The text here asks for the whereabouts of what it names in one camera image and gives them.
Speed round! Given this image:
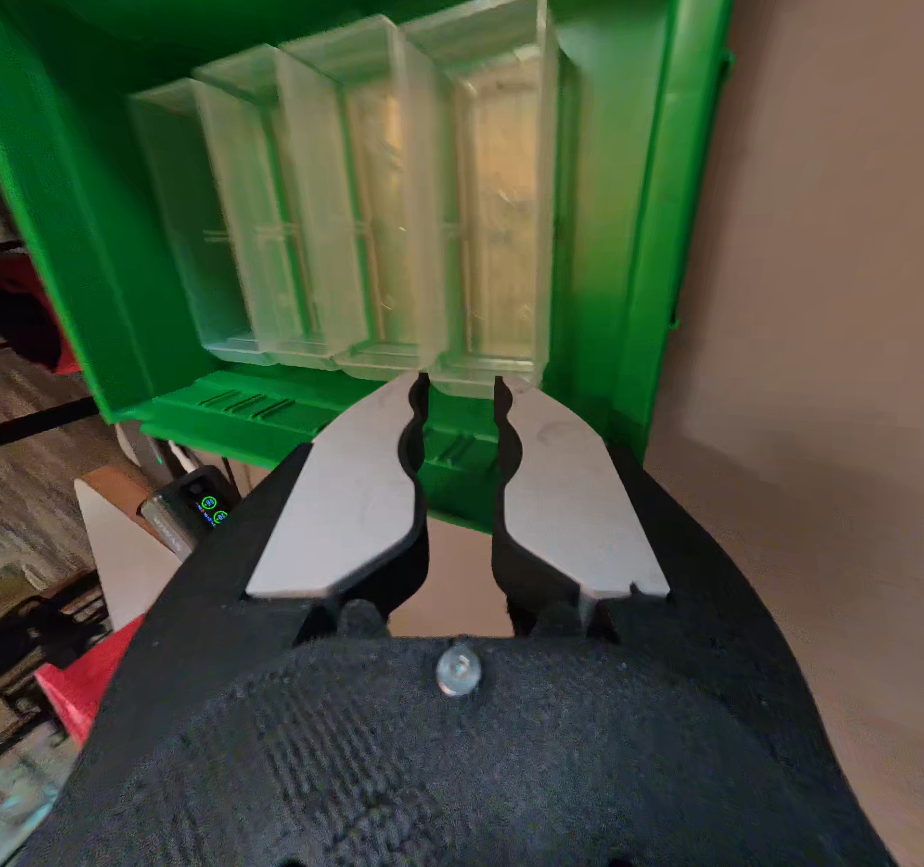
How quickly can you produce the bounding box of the white cardboard box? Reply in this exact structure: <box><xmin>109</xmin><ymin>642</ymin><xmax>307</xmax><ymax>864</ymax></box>
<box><xmin>74</xmin><ymin>466</ymin><xmax>181</xmax><ymax>630</ymax></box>

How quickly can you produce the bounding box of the red fabric item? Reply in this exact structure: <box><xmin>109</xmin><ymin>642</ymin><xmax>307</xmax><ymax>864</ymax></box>
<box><xmin>0</xmin><ymin>261</ymin><xmax>80</xmax><ymax>376</ymax></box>
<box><xmin>36</xmin><ymin>614</ymin><xmax>145</xmax><ymax>745</ymax></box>

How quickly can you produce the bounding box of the black power bank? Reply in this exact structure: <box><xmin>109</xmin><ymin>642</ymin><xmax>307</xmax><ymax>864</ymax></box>
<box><xmin>141</xmin><ymin>466</ymin><xmax>243</xmax><ymax>558</ymax></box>

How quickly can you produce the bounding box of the green plastic bin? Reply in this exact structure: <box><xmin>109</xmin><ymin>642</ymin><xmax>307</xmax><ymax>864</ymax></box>
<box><xmin>0</xmin><ymin>0</ymin><xmax>744</xmax><ymax>532</ymax></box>

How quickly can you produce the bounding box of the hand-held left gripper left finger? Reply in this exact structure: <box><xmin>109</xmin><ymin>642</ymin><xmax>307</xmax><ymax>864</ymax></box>
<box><xmin>245</xmin><ymin>372</ymin><xmax>432</xmax><ymax>623</ymax></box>

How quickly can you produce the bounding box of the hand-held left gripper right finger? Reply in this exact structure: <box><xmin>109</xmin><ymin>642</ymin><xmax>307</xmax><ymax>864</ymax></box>
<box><xmin>492</xmin><ymin>375</ymin><xmax>671</xmax><ymax>638</ymax></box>

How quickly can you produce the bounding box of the clear plastic drawer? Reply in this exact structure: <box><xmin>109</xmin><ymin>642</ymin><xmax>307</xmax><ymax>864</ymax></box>
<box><xmin>128</xmin><ymin>79</ymin><xmax>279</xmax><ymax>366</ymax></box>
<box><xmin>278</xmin><ymin>14</ymin><xmax>452</xmax><ymax>381</ymax></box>
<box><xmin>193</xmin><ymin>44</ymin><xmax>369</xmax><ymax>370</ymax></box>
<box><xmin>400</xmin><ymin>0</ymin><xmax>560</xmax><ymax>399</ymax></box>

